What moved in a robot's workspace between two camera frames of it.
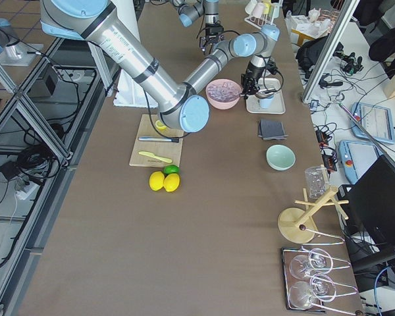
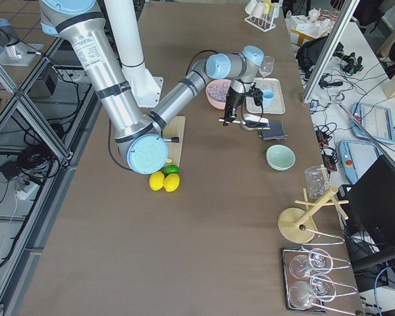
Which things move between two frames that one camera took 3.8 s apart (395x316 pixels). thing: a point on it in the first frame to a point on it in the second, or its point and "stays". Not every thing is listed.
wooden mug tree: (297, 226) stays
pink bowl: (223, 94) stays
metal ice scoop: (264, 93) to (252, 122)
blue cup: (266, 103) stays
